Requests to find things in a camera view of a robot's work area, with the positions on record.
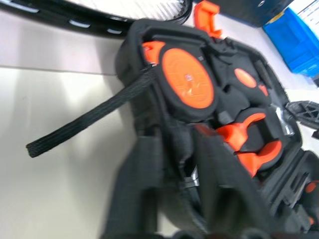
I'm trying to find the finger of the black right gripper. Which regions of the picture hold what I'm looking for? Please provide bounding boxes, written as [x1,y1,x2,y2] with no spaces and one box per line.
[285,99,319,126]

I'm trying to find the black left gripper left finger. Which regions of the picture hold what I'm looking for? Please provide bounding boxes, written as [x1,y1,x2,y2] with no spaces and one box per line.
[106,134,186,239]

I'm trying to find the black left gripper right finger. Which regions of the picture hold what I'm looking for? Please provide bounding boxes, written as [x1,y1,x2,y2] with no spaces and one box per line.
[193,127,276,237]

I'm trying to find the black plastic tool case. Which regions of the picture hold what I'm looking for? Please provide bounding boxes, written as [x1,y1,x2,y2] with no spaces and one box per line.
[116,0,319,239]

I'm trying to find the blue plastic bin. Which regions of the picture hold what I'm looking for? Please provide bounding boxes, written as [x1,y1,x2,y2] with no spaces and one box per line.
[263,6,319,87]

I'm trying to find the dark blue box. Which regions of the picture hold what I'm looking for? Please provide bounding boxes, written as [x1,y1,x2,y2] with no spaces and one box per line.
[218,0,298,27]

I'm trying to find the white ribbed panel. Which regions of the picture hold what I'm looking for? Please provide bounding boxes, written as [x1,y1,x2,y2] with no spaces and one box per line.
[119,0,198,24]

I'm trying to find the black slotted plastic tray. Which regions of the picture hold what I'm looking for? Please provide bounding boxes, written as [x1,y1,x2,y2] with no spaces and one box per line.
[0,0,132,36]

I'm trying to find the orange handled pliers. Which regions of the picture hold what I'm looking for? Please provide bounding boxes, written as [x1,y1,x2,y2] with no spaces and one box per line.
[216,112,283,178]

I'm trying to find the black woven wrist strap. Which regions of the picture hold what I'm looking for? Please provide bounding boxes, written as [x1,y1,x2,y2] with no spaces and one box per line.
[25,41,219,159]

